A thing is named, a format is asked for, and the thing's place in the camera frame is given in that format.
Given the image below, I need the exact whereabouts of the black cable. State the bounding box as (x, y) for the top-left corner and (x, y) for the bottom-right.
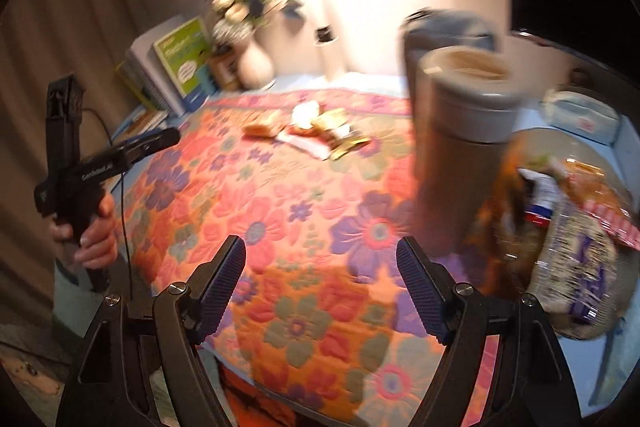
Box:
(80, 107), (133, 303)

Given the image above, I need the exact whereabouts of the small round cake packet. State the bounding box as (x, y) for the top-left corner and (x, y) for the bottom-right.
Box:
(291, 102), (321, 128)

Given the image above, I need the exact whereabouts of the purple snack bag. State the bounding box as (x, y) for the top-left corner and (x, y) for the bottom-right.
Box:
(525, 202), (632, 324)

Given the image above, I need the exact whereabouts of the clear bread packet with barcode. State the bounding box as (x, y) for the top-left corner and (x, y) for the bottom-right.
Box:
(475, 142), (538, 278)

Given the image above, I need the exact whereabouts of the stack of flat books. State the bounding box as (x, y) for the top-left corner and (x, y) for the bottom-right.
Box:
(112, 107), (169, 142)

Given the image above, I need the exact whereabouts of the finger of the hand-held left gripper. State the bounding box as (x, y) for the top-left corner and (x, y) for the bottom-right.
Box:
(124, 128), (182, 168)

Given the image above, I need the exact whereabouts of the grey cylindrical cup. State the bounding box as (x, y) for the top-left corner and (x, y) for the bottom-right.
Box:
(415, 47), (521, 258)

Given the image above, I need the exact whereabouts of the green cover book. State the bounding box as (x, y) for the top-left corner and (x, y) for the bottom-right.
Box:
(152, 17), (217, 100)

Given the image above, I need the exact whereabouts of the white ribbed vase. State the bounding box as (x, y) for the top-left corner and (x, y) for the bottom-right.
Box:
(237, 39), (275, 88)

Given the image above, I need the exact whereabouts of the row of upright books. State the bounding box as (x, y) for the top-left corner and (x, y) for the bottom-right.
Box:
(116, 32), (183, 118)

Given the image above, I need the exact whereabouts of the person's left forearm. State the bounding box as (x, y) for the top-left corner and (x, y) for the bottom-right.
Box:
(52, 254), (101, 338)

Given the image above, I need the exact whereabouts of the beige curtain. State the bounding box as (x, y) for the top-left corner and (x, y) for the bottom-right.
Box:
(0, 0), (221, 358)

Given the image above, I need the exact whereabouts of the dark grey bottle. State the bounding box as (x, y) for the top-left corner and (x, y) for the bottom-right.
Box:
(402, 9), (502, 75)

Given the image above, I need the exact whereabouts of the round grey basket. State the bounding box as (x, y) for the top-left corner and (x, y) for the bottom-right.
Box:
(470, 127), (640, 348)

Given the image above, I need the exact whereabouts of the rice cracker packet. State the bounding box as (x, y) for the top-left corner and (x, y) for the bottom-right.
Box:
(242, 109), (287, 138)

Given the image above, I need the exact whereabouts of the blue and white snack bag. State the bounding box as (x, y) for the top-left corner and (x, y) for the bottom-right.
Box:
(517, 169), (563, 228)

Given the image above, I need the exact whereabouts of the gold snack packet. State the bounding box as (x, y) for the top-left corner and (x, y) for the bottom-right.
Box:
(330, 134), (372, 162)

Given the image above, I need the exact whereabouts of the white flat packet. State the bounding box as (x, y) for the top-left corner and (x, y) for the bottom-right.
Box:
(277, 131), (332, 160)

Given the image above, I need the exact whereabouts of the sandwich cracker pack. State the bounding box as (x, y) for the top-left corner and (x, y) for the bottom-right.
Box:
(311, 109), (351, 134)

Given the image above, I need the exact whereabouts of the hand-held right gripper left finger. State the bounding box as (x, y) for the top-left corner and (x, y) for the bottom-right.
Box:
(55, 234), (248, 427)

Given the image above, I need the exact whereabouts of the red striped bread packet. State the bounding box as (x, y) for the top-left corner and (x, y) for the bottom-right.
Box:
(560, 157), (640, 253)

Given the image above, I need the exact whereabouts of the person's left hand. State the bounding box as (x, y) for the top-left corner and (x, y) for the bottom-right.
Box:
(51, 198), (117, 269)

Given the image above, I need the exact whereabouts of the pale blue pouch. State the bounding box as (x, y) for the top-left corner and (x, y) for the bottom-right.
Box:
(542, 88), (623, 144)

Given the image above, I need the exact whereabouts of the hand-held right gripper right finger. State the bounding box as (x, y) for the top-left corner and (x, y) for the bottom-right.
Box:
(395, 236), (583, 427)

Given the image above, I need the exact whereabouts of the floral quilted cloth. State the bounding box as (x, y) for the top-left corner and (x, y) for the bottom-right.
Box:
(120, 87), (501, 427)

